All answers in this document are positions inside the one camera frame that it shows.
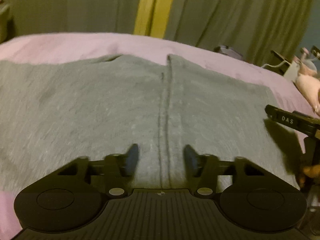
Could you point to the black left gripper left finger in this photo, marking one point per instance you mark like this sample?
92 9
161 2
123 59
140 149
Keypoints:
98 181

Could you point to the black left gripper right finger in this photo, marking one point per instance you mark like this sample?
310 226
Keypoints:
203 171

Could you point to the grey knit pants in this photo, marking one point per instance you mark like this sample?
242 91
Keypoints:
52 114

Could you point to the right hand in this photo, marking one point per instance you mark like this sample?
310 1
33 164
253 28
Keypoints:
312 172

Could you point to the pink plush toy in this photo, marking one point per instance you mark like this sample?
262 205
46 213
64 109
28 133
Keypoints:
307 81

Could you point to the white box on nightstand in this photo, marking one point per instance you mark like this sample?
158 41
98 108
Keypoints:
292 72

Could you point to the dark object behind bed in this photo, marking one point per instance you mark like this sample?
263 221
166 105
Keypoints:
228 51

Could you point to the grey curtain with yellow stripe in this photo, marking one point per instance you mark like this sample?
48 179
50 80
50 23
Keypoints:
252 27

